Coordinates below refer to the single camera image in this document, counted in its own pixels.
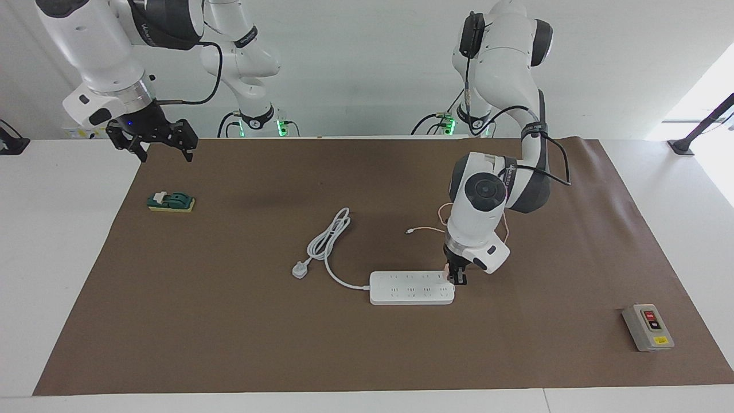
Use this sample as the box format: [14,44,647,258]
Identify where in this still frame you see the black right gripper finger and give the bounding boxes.
[162,119,200,162]
[106,123,149,163]

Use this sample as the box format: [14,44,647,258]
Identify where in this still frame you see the pink charging cable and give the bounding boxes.
[405,204,511,241]

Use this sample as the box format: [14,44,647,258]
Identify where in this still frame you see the white power strip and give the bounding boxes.
[369,270,456,306]

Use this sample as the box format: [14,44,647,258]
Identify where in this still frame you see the brown table mat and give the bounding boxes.
[33,138,734,396]

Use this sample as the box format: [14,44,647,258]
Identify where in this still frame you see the black desk clamp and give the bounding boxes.
[0,119,30,155]

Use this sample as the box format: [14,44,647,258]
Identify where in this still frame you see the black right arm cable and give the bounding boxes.
[154,39,224,106]

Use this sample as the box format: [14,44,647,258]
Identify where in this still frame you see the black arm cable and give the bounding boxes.
[154,39,224,106]
[462,11,572,188]

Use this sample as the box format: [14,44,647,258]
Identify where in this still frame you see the white wall socket box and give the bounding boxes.
[62,123,110,140]

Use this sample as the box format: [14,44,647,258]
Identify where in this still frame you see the black base cable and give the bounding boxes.
[217,111,244,138]
[411,88,464,137]

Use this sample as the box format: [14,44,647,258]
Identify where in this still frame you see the green knife switch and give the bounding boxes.
[147,191,196,213]

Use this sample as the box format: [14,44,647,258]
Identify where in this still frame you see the white power strip cord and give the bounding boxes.
[291,207,372,290]

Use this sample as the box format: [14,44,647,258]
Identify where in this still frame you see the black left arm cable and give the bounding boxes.
[462,11,572,188]

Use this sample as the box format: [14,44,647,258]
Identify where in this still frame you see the grey push-button switch box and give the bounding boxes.
[622,303,676,352]

